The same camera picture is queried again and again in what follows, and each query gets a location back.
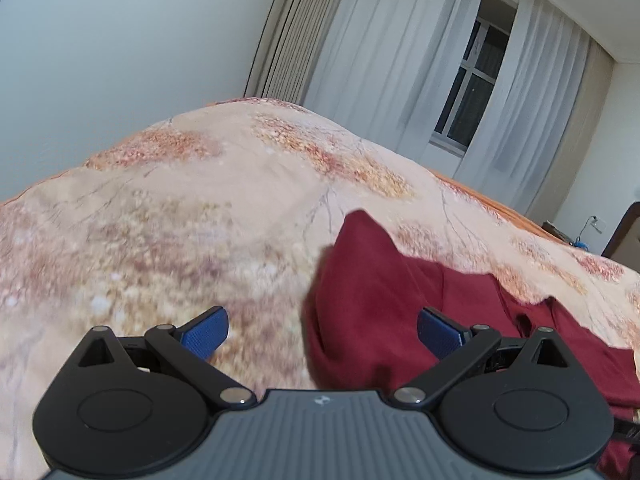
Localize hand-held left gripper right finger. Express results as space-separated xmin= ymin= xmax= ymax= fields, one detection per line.
xmin=391 ymin=307 xmax=572 ymax=410

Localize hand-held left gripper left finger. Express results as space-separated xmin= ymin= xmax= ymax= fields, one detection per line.
xmin=73 ymin=306 xmax=259 ymax=409

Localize maroon sweatshirt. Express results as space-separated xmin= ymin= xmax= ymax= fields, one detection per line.
xmin=302 ymin=210 xmax=640 ymax=480

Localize floral printed blanket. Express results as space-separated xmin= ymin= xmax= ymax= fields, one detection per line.
xmin=0 ymin=98 xmax=640 ymax=480

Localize orange bed sheet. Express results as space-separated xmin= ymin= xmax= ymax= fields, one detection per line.
xmin=429 ymin=169 xmax=572 ymax=247

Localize dark nightstand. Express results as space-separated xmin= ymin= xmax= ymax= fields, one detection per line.
xmin=542 ymin=220 xmax=576 ymax=246

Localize beige curtain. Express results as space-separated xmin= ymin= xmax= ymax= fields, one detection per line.
xmin=244 ymin=0 xmax=362 ymax=107
xmin=525 ymin=39 xmax=616 ymax=227

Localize sheer white curtain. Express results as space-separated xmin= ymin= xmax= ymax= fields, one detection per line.
xmin=456 ymin=0 xmax=594 ymax=212
xmin=302 ymin=0 xmax=489 ymax=167

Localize window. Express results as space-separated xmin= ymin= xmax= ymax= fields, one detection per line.
xmin=431 ymin=0 xmax=519 ymax=157

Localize blue cable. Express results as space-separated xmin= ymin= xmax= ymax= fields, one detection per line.
xmin=573 ymin=217 xmax=597 ymax=251

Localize padded headboard with brown frame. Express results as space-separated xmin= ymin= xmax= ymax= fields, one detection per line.
xmin=600 ymin=201 xmax=640 ymax=262

